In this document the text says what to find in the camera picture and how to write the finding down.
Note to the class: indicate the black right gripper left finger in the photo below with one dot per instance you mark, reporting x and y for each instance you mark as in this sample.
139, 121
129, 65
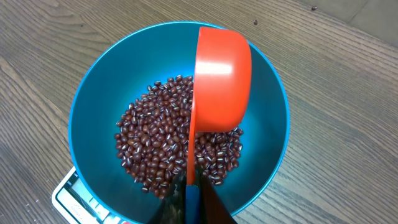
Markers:
172, 207

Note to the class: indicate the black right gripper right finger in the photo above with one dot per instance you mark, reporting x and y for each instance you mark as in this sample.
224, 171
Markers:
211, 209

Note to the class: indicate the red measuring scoop blue handle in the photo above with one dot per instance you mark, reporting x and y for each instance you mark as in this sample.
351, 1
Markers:
222, 83

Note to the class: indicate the red beans in bowl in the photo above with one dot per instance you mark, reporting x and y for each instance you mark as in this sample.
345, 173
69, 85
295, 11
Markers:
152, 142

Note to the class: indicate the white digital kitchen scale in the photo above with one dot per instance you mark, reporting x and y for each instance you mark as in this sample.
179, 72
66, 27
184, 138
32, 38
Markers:
78, 206

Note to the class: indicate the teal blue bowl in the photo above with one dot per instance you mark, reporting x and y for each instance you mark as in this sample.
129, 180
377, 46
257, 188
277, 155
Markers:
122, 73

